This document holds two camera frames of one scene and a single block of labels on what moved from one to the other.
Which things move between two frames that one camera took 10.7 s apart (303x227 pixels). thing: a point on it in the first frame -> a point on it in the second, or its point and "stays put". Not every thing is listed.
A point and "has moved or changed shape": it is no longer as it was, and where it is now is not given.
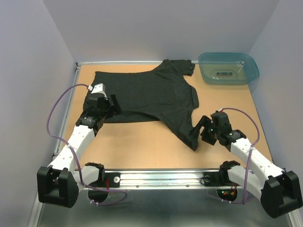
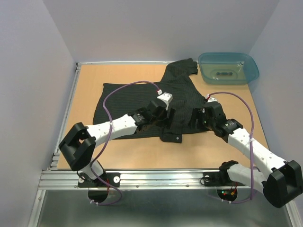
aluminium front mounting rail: [150, 180] stays put
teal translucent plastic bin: [227, 68] stays put
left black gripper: [116, 108] -> [167, 122]
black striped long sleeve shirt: [164, 95] has moved or changed shape
